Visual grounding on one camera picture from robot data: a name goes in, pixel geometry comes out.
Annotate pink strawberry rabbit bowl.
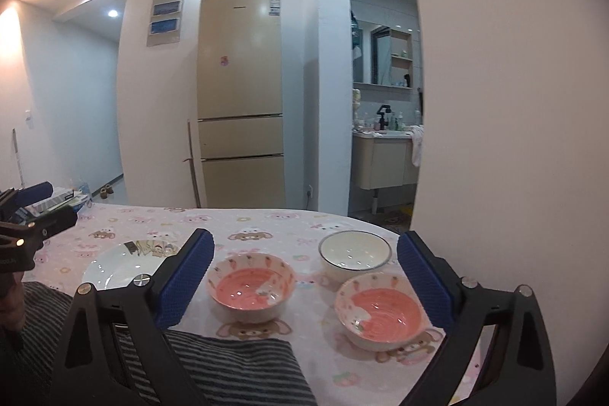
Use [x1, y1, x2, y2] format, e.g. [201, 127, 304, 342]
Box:
[206, 252, 297, 324]
[334, 275, 424, 352]

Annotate white ribbed bowl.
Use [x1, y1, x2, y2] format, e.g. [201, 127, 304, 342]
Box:
[318, 231, 393, 284]

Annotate grey wall panel blue pictures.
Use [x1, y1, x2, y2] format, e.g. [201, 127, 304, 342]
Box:
[145, 0, 185, 49]

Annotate patterned bathroom mat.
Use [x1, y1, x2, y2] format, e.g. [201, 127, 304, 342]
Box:
[381, 205, 414, 227]

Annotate beige bathroom vanity cabinet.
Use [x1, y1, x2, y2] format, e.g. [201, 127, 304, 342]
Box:
[352, 132, 419, 190]

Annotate white mop stick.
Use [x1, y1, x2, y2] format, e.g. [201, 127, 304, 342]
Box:
[12, 127, 26, 188]

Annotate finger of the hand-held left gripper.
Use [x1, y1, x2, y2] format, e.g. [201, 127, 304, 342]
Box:
[0, 182, 54, 217]
[0, 206, 78, 252]

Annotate white cartoon print plate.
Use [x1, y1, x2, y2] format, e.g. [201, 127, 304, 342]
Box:
[82, 239, 182, 291]

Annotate pile of books and boxes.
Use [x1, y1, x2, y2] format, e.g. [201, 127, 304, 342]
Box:
[21, 182, 92, 223]

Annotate white hanging towel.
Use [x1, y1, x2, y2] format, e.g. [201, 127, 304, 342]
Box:
[409, 125, 425, 166]

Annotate beige refrigerator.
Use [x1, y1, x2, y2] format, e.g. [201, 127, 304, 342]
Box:
[197, 0, 286, 208]

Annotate bathroom mirror cabinet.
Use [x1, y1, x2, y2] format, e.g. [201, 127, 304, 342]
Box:
[357, 18, 422, 89]

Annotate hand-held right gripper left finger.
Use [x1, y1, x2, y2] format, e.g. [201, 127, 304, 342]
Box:
[50, 229, 215, 406]

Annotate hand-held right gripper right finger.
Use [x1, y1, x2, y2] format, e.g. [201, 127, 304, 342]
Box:
[397, 231, 557, 406]

